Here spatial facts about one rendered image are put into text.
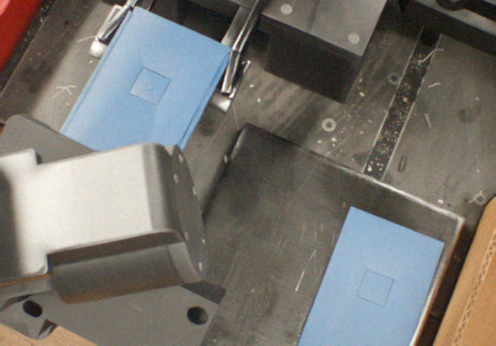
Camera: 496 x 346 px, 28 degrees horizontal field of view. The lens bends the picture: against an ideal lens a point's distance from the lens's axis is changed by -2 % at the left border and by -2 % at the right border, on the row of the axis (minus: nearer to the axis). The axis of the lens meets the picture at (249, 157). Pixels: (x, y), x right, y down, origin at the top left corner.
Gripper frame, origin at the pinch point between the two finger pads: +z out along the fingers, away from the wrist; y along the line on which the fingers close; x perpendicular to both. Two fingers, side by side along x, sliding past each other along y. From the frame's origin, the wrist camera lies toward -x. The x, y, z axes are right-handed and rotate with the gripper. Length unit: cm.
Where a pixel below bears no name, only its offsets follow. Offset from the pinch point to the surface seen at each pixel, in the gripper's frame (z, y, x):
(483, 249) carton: 7.8, 7.9, -24.4
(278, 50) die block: 13.0, 13.9, -6.1
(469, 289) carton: 6.0, 5.3, -24.4
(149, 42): 6.6, 10.8, 1.3
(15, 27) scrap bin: 12.7, 7.4, 12.0
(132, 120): 4.3, 5.9, -0.3
